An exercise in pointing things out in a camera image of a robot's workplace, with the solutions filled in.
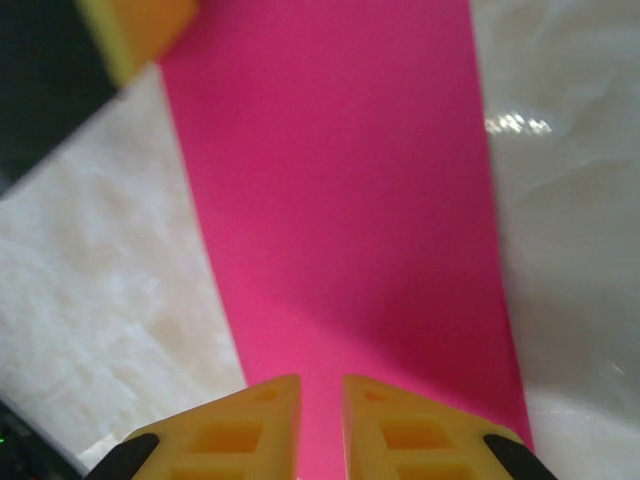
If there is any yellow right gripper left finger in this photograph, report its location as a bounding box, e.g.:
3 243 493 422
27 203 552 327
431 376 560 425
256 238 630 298
94 374 303 480

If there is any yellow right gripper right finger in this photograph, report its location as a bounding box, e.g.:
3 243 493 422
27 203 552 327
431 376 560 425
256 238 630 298
342 374 551 480

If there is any pink paper sheet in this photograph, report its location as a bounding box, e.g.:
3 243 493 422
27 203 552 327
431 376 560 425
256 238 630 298
159 0 536 480

